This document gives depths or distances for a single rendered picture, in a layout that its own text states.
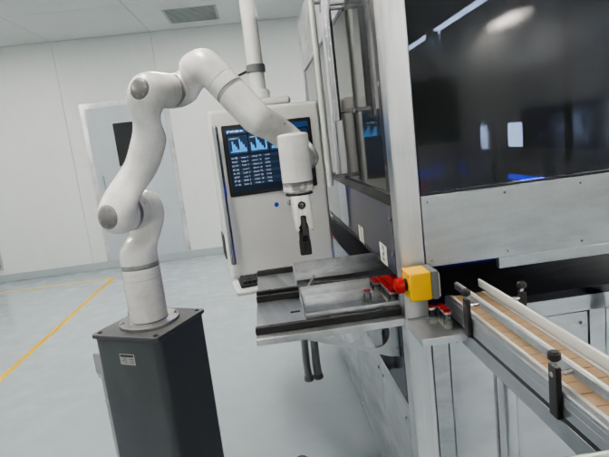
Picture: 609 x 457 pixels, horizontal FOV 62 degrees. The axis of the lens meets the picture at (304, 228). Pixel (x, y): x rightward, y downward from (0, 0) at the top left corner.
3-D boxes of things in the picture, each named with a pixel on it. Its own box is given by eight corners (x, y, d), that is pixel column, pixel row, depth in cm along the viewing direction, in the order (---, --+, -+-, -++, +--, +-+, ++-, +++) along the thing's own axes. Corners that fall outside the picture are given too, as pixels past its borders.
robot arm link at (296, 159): (290, 180, 144) (277, 184, 135) (284, 133, 141) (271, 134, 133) (317, 178, 141) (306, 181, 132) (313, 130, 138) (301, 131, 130)
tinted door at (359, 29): (362, 182, 176) (345, 4, 166) (395, 193, 134) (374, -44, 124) (361, 182, 176) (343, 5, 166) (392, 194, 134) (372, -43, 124)
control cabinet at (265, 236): (324, 254, 256) (307, 96, 243) (336, 261, 238) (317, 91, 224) (226, 271, 245) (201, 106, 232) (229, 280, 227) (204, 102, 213)
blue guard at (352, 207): (318, 199, 328) (315, 170, 325) (398, 271, 138) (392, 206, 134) (317, 199, 328) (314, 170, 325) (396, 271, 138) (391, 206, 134)
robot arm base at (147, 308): (106, 331, 159) (95, 275, 156) (146, 310, 177) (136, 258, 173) (154, 334, 152) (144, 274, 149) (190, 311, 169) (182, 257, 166)
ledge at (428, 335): (458, 320, 134) (458, 314, 134) (478, 338, 121) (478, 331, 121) (407, 327, 133) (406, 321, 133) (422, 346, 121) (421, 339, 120)
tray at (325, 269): (378, 260, 199) (377, 251, 199) (395, 277, 174) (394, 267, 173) (293, 271, 197) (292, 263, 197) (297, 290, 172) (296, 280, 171)
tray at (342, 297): (401, 283, 166) (401, 273, 165) (427, 308, 140) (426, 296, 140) (299, 297, 164) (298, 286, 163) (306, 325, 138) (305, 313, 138)
